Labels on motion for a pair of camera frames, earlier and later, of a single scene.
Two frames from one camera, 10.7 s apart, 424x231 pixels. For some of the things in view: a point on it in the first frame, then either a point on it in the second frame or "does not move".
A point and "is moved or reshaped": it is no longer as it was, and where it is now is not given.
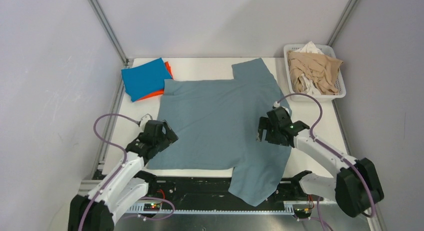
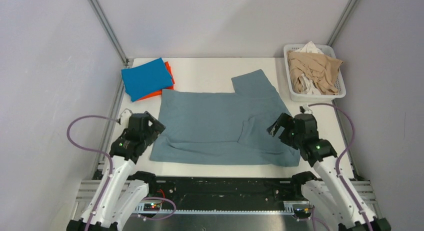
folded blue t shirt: x=145 y=79 does not move
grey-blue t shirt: x=216 y=123 is moved or reshaped
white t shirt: x=306 y=85 does not move
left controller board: x=151 y=206 does not move
